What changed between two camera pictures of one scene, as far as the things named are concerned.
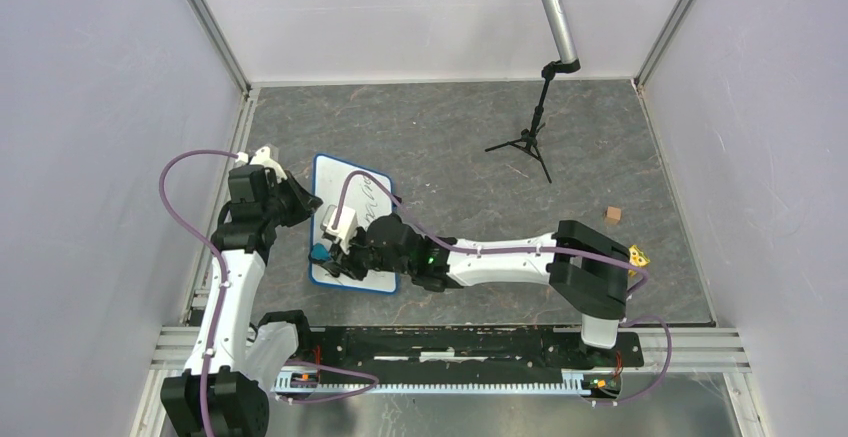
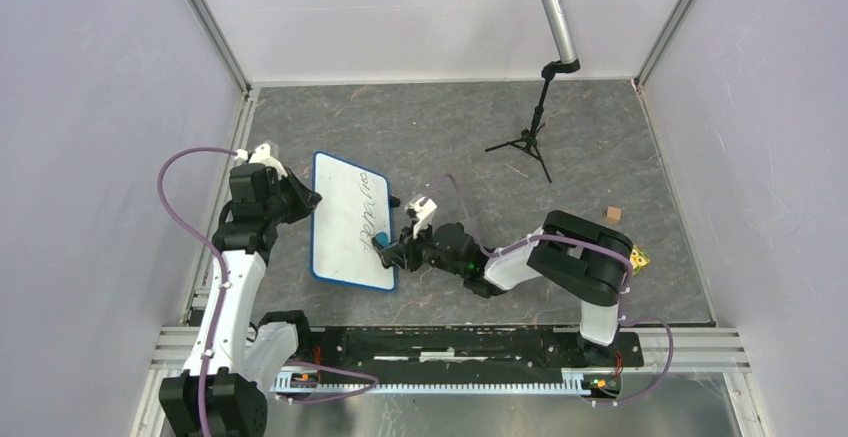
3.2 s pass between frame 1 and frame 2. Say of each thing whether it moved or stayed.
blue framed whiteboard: stayed
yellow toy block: stayed
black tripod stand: stayed
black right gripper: moved
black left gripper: stayed
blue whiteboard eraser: moved
